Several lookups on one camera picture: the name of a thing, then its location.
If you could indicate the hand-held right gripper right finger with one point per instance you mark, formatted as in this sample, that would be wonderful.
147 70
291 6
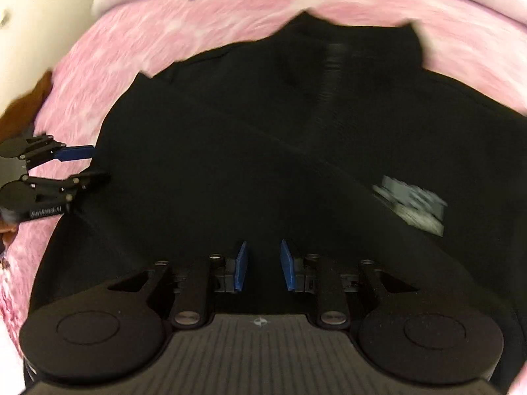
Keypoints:
287 265

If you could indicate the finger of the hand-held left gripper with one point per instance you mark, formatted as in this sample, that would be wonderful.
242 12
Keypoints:
74 153
82 181

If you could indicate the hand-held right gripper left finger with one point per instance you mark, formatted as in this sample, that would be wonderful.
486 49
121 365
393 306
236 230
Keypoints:
243 267

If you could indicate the black jacket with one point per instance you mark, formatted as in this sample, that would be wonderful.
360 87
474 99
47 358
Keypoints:
247 152

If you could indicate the pink floral blanket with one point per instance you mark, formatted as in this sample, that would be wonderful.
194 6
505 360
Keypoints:
164 28

